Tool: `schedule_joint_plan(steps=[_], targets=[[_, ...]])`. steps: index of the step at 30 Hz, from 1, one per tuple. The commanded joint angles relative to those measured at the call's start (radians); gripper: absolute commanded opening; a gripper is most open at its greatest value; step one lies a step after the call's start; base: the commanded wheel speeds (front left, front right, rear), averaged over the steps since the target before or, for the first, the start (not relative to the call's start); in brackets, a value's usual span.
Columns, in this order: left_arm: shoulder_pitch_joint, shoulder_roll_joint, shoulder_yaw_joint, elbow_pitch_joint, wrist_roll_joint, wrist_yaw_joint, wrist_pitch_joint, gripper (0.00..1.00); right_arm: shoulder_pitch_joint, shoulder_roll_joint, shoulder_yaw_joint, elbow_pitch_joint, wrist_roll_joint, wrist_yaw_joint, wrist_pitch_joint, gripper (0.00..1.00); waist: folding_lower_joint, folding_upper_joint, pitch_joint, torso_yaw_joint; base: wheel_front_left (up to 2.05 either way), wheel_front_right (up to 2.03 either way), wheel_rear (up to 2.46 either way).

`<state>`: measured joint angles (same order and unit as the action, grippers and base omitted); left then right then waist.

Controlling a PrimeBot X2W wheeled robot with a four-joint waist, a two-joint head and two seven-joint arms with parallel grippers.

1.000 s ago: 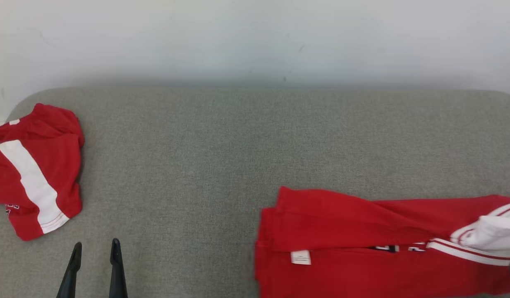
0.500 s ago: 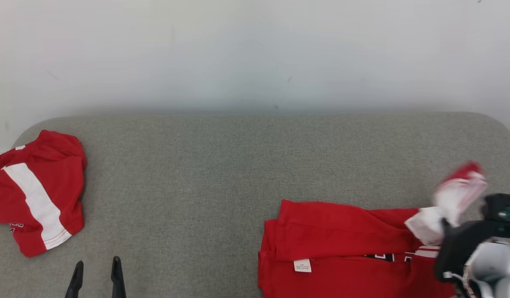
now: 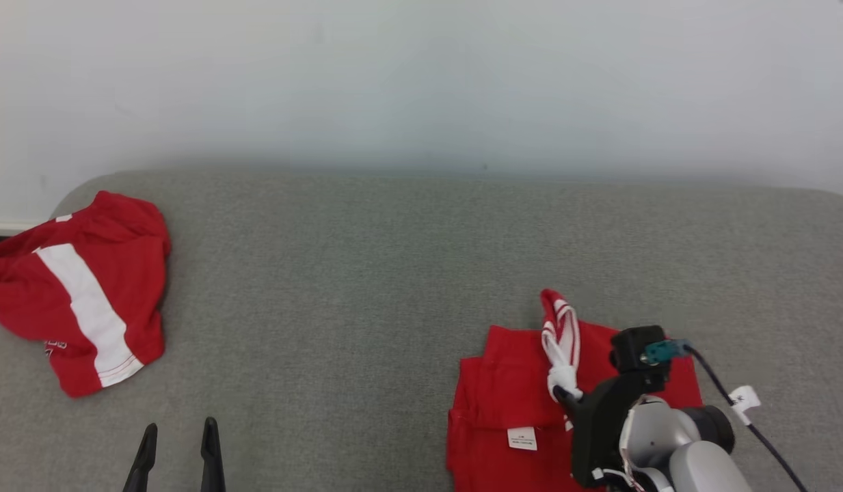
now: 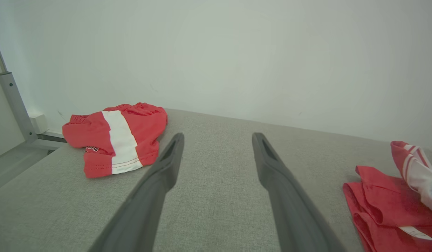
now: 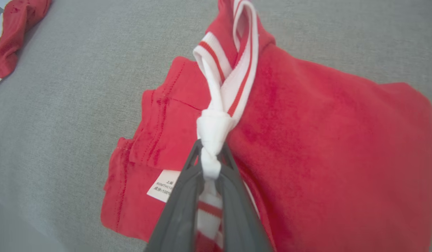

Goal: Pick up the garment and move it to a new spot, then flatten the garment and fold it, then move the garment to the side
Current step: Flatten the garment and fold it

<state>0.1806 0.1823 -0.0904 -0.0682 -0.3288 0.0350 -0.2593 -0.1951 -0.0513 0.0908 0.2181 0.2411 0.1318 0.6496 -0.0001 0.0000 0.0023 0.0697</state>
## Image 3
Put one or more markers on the red shirt with white band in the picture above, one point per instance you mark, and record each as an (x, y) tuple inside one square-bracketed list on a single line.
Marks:
[(120, 232)]

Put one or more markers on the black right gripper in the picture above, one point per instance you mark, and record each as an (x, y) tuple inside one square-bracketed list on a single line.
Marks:
[(595, 430)]

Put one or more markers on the grey fabric sofa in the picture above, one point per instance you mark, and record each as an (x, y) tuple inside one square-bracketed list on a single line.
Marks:
[(359, 287)]

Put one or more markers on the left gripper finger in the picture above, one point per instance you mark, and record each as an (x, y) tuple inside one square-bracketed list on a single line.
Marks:
[(142, 471), (212, 465)]

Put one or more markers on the white wall baseboard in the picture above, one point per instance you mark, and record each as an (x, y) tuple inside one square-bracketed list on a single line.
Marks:
[(4, 227)]

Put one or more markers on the red shirt with white sleeve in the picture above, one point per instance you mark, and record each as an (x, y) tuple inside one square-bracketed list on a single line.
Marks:
[(510, 383)]

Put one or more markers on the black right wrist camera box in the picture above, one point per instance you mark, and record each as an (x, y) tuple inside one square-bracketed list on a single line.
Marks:
[(633, 348)]

